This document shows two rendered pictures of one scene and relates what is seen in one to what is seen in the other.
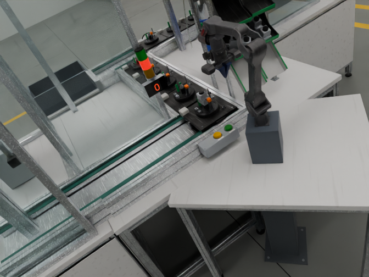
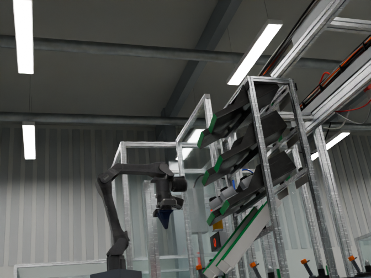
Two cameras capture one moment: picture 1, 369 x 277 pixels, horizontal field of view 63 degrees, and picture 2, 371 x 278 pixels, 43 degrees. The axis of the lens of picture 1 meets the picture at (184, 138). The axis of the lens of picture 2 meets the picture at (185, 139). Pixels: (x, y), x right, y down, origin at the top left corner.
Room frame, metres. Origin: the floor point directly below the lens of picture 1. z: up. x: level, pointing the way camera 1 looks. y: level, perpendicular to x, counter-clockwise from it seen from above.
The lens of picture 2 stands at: (1.28, -2.16, 0.80)
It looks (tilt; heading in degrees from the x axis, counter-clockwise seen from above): 23 degrees up; 88
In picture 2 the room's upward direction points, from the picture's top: 7 degrees counter-clockwise
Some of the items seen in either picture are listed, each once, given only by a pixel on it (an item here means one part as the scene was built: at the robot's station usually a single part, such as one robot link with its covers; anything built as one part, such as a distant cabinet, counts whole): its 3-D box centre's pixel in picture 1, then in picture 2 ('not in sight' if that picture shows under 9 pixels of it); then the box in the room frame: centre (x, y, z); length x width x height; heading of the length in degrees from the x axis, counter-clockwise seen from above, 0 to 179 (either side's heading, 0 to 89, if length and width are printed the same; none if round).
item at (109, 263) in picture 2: (261, 115); (116, 264); (1.02, -0.35, 1.09); 0.07 x 0.07 x 0.06; 62
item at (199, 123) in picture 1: (207, 111); not in sight; (1.39, -0.18, 0.96); 0.24 x 0.24 x 0.02; 17
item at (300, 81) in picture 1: (177, 100); not in sight; (1.82, -0.05, 0.84); 1.50 x 1.41 x 0.03; 107
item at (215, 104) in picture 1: (206, 108); not in sight; (1.39, -0.18, 0.98); 0.14 x 0.14 x 0.02
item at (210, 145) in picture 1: (218, 139); not in sight; (1.16, -0.16, 0.93); 0.21 x 0.07 x 0.06; 107
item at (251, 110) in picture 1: (257, 105); (116, 249); (1.02, -0.34, 1.15); 0.09 x 0.07 x 0.06; 107
